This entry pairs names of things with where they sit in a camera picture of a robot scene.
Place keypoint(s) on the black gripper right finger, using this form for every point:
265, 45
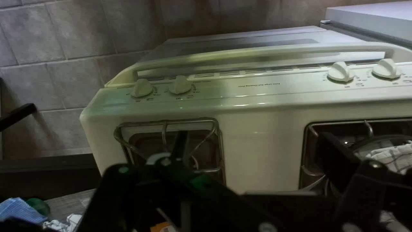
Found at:
364, 188

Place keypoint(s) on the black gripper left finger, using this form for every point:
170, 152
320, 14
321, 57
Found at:
141, 193

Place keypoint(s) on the white checkered dish towel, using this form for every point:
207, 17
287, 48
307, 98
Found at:
396, 156

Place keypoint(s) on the dark frying pan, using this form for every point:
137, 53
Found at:
386, 139

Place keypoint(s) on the black burner grate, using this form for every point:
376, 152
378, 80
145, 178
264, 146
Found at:
206, 142
312, 150

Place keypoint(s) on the white stove knob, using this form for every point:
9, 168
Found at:
141, 88
386, 68
180, 85
339, 71

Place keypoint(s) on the white gas stove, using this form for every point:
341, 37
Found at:
257, 137

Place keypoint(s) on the blue cloth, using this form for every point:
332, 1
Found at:
16, 210

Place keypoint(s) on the white refrigerator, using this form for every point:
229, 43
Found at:
373, 19

